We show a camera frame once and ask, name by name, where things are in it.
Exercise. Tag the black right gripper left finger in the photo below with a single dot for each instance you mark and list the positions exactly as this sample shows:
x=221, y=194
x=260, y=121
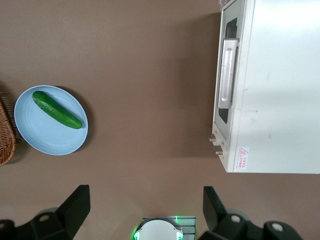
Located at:
x=70, y=215

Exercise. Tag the brown wicker basket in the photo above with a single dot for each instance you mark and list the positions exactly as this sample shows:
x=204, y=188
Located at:
x=6, y=135

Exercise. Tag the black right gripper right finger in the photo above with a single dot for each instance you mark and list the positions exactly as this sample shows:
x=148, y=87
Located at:
x=220, y=222

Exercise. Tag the white toaster oven body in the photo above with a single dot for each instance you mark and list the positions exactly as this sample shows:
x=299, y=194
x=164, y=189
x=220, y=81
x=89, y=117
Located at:
x=275, y=87

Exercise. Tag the green cucumber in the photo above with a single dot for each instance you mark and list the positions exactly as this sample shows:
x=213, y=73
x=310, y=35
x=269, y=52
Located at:
x=56, y=110

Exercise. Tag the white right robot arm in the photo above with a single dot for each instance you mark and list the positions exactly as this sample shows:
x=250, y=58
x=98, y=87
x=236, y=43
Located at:
x=157, y=231

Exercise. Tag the clear plastic bracket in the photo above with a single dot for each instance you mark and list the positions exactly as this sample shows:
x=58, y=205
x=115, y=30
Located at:
x=225, y=2

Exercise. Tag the light blue plate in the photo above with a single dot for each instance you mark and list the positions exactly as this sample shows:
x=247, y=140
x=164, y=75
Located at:
x=50, y=135

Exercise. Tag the silver oven knob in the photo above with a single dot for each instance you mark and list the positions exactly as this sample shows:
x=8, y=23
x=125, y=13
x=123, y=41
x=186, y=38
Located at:
x=212, y=137
x=219, y=151

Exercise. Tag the red white warning sticker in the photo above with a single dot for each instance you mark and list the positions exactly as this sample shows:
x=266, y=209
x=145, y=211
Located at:
x=243, y=158

